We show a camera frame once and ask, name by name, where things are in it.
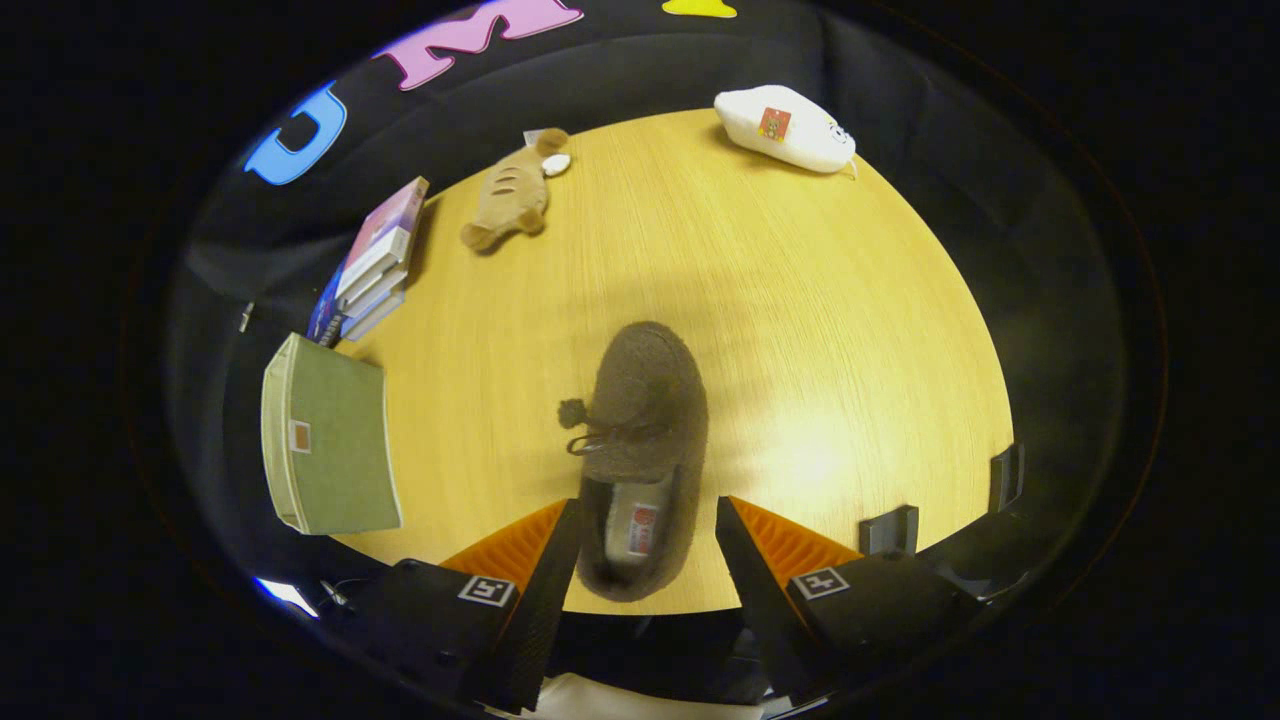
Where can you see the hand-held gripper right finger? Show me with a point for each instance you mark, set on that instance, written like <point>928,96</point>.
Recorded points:
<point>765,610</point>

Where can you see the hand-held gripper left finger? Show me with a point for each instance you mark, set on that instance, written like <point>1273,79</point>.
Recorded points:
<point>535,620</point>

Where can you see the brown fuzzy shoe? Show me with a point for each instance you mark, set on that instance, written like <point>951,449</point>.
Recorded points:
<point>645,390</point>

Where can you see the green fabric storage box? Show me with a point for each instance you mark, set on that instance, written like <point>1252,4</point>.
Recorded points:
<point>340,450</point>

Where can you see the white cloth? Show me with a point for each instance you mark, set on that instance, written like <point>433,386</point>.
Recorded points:
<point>600,698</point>

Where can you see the white paperback book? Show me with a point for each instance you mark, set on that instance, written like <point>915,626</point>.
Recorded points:
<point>375,296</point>

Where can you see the silver metal clip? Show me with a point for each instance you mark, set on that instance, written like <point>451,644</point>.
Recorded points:
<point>246,317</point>

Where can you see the tan striped plush toy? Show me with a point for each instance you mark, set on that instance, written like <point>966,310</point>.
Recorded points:
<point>510,195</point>

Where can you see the pink cover book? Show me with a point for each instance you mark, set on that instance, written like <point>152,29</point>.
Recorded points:
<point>385,220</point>

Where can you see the small white disc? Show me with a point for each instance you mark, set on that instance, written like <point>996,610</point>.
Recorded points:
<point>556,164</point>

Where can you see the white plush pillow toy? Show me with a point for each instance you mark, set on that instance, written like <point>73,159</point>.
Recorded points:
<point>810,145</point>

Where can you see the black bracket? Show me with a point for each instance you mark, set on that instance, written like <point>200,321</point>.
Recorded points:
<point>1006,478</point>
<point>890,532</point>

